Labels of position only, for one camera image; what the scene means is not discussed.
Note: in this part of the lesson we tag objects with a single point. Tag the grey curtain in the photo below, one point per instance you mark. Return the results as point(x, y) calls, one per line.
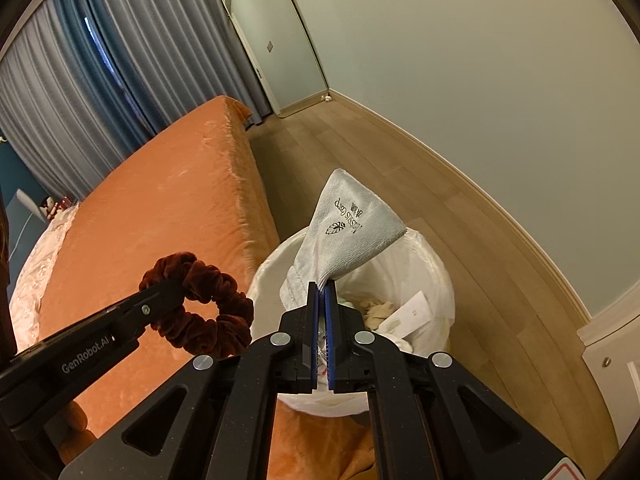
point(50, 110)
point(200, 35)

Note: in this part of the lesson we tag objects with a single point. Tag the white plug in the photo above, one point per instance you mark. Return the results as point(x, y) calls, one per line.
point(326, 96)

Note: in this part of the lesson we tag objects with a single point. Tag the beige cloth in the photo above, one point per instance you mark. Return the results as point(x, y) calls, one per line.
point(380, 310)

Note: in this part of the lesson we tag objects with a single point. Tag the blue curtain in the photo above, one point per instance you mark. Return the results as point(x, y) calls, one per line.
point(115, 60)

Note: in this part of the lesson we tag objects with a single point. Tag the bin with white liner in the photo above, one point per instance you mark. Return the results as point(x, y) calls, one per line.
point(435, 280)

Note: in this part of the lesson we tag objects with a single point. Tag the orange velvet blanket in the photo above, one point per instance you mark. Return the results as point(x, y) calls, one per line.
point(175, 185)

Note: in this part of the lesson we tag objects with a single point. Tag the white paper wrapper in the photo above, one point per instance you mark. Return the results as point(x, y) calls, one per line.
point(415, 315)

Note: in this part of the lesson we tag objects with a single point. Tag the grey-white sock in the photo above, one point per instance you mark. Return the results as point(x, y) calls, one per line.
point(350, 240)

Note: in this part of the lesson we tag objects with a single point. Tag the pink quilt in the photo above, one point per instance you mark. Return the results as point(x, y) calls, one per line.
point(35, 270)

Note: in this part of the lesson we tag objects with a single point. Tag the white oval device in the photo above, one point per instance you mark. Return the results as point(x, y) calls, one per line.
point(27, 199)

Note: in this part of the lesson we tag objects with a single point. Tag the white cabinet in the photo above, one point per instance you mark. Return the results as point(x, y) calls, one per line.
point(615, 340)

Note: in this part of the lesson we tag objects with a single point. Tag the brown velvet scrunchie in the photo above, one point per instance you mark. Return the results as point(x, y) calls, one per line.
point(200, 272)

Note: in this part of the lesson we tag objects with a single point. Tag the gold framed mirror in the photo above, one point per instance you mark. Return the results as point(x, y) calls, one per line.
point(280, 50)

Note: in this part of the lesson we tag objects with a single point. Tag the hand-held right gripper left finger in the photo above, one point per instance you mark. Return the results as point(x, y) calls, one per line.
point(313, 330)

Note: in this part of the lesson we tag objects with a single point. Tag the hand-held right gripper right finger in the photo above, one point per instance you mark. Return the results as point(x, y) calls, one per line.
point(330, 330)

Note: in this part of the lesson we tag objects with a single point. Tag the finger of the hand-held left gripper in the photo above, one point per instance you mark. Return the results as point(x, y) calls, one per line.
point(150, 305)

